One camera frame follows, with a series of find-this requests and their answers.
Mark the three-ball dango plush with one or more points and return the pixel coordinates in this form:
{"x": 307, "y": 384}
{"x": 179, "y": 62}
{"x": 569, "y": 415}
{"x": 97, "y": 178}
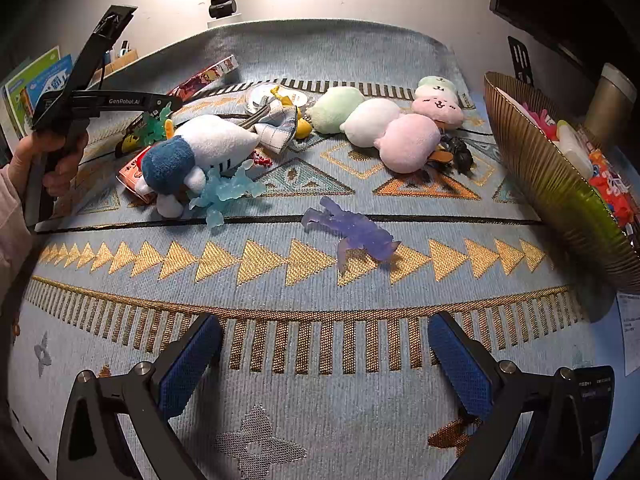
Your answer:
{"x": 370, "y": 120}

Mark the black figure toy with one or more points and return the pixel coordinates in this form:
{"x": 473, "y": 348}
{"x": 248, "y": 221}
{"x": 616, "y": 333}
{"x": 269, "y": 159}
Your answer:
{"x": 457, "y": 152}

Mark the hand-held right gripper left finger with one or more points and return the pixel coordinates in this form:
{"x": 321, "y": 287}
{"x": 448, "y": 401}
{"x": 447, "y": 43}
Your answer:
{"x": 190, "y": 365}

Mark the black slotted spatula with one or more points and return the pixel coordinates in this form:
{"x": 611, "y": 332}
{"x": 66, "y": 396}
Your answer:
{"x": 521, "y": 62}

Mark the blue patterned woven mat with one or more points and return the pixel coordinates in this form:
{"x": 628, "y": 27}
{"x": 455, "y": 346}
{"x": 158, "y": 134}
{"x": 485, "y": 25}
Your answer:
{"x": 320, "y": 320}

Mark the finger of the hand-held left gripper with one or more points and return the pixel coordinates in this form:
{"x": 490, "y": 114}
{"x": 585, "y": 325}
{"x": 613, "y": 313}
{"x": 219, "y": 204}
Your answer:
{"x": 167, "y": 110}

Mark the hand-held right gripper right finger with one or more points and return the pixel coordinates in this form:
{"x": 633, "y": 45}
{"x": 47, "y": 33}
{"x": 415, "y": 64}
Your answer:
{"x": 460, "y": 365}

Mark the small red charm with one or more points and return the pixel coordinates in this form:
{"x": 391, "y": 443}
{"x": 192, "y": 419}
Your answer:
{"x": 262, "y": 162}

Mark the long red printed box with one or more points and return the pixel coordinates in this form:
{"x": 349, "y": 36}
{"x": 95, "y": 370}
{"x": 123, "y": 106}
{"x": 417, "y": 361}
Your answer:
{"x": 205, "y": 77}

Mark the pink plastic toy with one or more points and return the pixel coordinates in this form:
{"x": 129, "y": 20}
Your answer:
{"x": 542, "y": 122}

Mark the person's left hand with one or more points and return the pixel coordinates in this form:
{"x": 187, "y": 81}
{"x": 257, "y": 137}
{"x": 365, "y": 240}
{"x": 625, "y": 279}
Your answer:
{"x": 62, "y": 167}

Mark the dark monitor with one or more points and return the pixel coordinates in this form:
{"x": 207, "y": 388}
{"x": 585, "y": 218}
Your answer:
{"x": 565, "y": 0}

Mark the black webcam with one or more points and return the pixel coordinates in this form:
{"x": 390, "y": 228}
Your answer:
{"x": 222, "y": 7}

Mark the white and blue plush toy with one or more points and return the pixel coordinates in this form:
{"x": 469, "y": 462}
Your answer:
{"x": 210, "y": 142}

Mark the yellow and black small toy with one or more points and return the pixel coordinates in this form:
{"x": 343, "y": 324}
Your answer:
{"x": 127, "y": 144}

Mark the white and yellow tube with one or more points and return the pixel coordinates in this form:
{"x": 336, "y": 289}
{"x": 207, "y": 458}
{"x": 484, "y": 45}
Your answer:
{"x": 575, "y": 150}

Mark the gold ribbed bowl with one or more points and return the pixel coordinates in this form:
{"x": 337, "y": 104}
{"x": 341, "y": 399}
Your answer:
{"x": 550, "y": 185}

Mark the green translucent figure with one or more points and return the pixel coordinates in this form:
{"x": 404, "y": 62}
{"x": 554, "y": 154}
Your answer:
{"x": 152, "y": 130}

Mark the small face plush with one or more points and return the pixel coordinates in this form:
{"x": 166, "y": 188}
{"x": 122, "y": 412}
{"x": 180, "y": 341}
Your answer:
{"x": 437, "y": 102}

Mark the purple translucent figure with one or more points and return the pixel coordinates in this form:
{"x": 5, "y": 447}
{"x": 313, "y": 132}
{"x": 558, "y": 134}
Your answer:
{"x": 360, "y": 235}

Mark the person's left forearm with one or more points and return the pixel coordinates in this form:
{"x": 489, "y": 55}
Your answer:
{"x": 12, "y": 230}

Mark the light blue translucent figure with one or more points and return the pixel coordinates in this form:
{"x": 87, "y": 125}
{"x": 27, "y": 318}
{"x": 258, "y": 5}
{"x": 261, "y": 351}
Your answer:
{"x": 225, "y": 190}

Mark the wooden pen holder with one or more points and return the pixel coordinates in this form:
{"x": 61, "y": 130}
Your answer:
{"x": 120, "y": 57}

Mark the red snack packets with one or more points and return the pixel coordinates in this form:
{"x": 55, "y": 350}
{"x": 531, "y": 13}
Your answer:
{"x": 610, "y": 185}

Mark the row of books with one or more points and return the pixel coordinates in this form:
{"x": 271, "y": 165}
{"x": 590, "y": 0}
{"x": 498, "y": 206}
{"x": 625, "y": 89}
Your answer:
{"x": 40, "y": 80}

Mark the beige thermos cup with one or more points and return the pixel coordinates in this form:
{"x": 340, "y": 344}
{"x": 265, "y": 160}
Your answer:
{"x": 607, "y": 100}

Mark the plaid fabric bow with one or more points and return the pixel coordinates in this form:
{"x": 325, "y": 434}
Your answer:
{"x": 275, "y": 127}

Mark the small pink printed box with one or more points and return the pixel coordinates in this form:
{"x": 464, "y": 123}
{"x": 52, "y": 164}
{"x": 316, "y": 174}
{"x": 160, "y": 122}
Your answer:
{"x": 131, "y": 172}

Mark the white printed paper sheet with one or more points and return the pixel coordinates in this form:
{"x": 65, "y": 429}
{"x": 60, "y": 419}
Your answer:
{"x": 631, "y": 330}

